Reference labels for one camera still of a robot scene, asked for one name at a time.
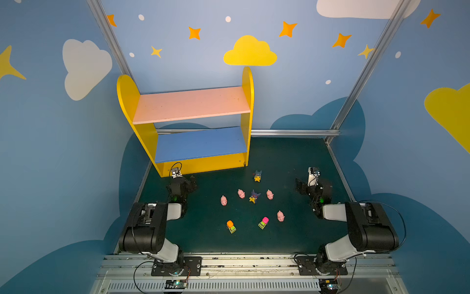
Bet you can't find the purple yellow star toy figure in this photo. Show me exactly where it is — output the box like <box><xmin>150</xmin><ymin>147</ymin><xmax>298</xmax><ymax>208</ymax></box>
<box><xmin>249</xmin><ymin>189</ymin><xmax>261</xmax><ymax>204</ymax></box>

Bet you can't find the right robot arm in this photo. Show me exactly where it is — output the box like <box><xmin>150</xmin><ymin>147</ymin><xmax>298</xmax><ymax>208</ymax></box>
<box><xmin>296</xmin><ymin>178</ymin><xmax>400</xmax><ymax>268</ymax></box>

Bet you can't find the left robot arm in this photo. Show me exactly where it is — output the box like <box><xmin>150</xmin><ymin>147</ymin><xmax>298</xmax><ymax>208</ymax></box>
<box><xmin>118</xmin><ymin>176</ymin><xmax>198</xmax><ymax>267</ymax></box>

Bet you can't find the pink toy pig front right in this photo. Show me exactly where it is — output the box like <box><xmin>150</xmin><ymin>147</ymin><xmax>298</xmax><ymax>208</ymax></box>
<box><xmin>277</xmin><ymin>211</ymin><xmax>285</xmax><ymax>222</ymax></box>

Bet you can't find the pink toy pig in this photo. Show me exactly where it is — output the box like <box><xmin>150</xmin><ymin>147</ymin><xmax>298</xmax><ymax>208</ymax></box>
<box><xmin>277</xmin><ymin>211</ymin><xmax>285</xmax><ymax>222</ymax></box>
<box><xmin>266</xmin><ymin>189</ymin><xmax>274</xmax><ymax>200</ymax></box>
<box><xmin>220</xmin><ymin>196</ymin><xmax>228</xmax><ymax>206</ymax></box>
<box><xmin>237</xmin><ymin>189</ymin><xmax>246</xmax><ymax>199</ymax></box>

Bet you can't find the pink toy pig far left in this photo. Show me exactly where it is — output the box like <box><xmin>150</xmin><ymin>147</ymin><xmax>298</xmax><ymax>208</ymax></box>
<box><xmin>220</xmin><ymin>196</ymin><xmax>228</xmax><ymax>206</ymax></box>

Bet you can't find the pink toy pig centre right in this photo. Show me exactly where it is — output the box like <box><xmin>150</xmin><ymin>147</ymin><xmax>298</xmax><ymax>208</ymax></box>
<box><xmin>266</xmin><ymin>189</ymin><xmax>274</xmax><ymax>200</ymax></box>

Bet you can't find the pink toy pig centre left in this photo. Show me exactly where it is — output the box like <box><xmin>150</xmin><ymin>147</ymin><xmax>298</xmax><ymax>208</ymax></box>
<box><xmin>237</xmin><ymin>189</ymin><xmax>246</xmax><ymax>199</ymax></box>

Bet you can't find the yellow toy shelf unit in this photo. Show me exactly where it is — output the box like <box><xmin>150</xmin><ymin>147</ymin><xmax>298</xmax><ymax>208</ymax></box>
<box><xmin>116</xmin><ymin>67</ymin><xmax>255</xmax><ymax>178</ymax></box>

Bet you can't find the blue yellow toy figure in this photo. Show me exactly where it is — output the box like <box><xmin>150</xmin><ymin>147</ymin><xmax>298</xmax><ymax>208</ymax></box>
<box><xmin>253</xmin><ymin>170</ymin><xmax>262</xmax><ymax>183</ymax></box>

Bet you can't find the right circuit board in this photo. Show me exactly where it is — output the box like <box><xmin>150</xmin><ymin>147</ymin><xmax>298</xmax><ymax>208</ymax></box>
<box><xmin>318</xmin><ymin>279</ymin><xmax>339</xmax><ymax>294</ymax></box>

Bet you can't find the circuit board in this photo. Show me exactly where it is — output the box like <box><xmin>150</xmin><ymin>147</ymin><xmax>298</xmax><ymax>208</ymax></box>
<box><xmin>164</xmin><ymin>279</ymin><xmax>188</xmax><ymax>292</ymax></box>
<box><xmin>318</xmin><ymin>279</ymin><xmax>339</xmax><ymax>294</ymax></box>

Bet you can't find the left circuit board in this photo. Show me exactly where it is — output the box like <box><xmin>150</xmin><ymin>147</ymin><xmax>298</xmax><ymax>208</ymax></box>
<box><xmin>164</xmin><ymin>279</ymin><xmax>188</xmax><ymax>292</ymax></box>

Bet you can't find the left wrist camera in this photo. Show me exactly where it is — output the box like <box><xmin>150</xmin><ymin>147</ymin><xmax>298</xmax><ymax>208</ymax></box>
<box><xmin>170</xmin><ymin>167</ymin><xmax>182</xmax><ymax>178</ymax></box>

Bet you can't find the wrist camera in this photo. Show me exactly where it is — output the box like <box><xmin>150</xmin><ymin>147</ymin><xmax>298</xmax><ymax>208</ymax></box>
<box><xmin>307</xmin><ymin>167</ymin><xmax>320</xmax><ymax>187</ymax></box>
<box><xmin>170</xmin><ymin>167</ymin><xmax>182</xmax><ymax>178</ymax></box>

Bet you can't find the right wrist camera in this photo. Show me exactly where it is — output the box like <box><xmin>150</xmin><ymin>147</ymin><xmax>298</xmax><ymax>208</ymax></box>
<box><xmin>307</xmin><ymin>167</ymin><xmax>320</xmax><ymax>187</ymax></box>

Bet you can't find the rear aluminium frame bar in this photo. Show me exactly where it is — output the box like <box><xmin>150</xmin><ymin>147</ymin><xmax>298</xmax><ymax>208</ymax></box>
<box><xmin>157</xmin><ymin>129</ymin><xmax>340</xmax><ymax>138</ymax></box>

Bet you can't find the right aluminium frame post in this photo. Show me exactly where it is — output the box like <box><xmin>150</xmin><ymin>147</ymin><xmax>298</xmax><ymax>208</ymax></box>
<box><xmin>325</xmin><ymin>0</ymin><xmax>412</xmax><ymax>147</ymax></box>

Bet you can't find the aluminium frame post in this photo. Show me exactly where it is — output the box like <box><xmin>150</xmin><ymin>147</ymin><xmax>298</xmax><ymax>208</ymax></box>
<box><xmin>86</xmin><ymin>0</ymin><xmax>133</xmax><ymax>78</ymax></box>
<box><xmin>325</xmin><ymin>0</ymin><xmax>412</xmax><ymax>147</ymax></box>

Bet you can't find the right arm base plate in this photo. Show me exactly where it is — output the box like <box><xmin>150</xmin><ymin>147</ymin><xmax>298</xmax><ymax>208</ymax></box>
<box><xmin>293</xmin><ymin>254</ymin><xmax>348</xmax><ymax>276</ymax></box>

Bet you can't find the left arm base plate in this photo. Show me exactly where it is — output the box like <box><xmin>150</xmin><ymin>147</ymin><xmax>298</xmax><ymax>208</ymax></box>
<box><xmin>151</xmin><ymin>256</ymin><xmax>202</xmax><ymax>277</ymax></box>

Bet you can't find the aluminium front rail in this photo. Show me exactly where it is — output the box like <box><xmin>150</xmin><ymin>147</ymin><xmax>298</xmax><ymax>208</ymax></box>
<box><xmin>91</xmin><ymin>252</ymin><xmax>408</xmax><ymax>294</ymax></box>

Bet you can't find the left aluminium frame post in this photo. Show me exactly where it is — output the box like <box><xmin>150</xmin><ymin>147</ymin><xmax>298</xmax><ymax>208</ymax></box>
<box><xmin>86</xmin><ymin>0</ymin><xmax>133</xmax><ymax>78</ymax></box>

